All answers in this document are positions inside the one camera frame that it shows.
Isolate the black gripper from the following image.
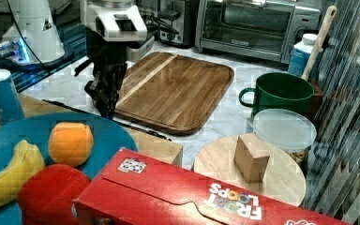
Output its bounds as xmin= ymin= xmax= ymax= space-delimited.
xmin=75 ymin=29 xmax=128 ymax=119

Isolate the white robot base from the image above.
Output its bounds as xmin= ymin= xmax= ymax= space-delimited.
xmin=0 ymin=0 xmax=73 ymax=68

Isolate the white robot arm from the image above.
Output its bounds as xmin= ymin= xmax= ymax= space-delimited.
xmin=75 ymin=0 xmax=153 ymax=119

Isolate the orange toy fruit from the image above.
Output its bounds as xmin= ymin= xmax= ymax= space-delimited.
xmin=48 ymin=122 xmax=94 ymax=167

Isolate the wooden cutting board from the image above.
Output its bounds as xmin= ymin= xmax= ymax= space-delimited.
xmin=115 ymin=52 xmax=234 ymax=136

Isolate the red Froot Loops box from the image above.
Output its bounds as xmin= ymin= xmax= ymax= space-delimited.
xmin=75 ymin=148 xmax=350 ymax=225

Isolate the blue salt shaker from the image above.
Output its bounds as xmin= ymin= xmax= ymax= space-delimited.
xmin=0 ymin=68 xmax=24 ymax=126

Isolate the grey two-slot toaster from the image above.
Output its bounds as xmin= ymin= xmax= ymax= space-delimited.
xmin=158 ymin=0 xmax=200 ymax=48

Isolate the red toy apple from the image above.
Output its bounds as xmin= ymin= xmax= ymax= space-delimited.
xmin=17 ymin=164 xmax=91 ymax=225

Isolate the teal plate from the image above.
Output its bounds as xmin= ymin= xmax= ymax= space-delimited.
xmin=0 ymin=112 xmax=139 ymax=225

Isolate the yellow toy banana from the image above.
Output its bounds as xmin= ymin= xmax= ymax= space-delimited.
xmin=0 ymin=140 xmax=45 ymax=207

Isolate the green mug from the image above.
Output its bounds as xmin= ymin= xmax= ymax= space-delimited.
xmin=238 ymin=72 xmax=315 ymax=115

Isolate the silver toaster oven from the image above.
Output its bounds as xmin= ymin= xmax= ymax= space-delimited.
xmin=195 ymin=0 xmax=323 ymax=64

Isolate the clear jar with plastic lid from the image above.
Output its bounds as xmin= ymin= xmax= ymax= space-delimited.
xmin=252 ymin=109 xmax=317 ymax=165

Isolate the blue bottle with white cap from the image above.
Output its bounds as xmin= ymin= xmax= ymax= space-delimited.
xmin=288 ymin=34 xmax=317 ymax=77

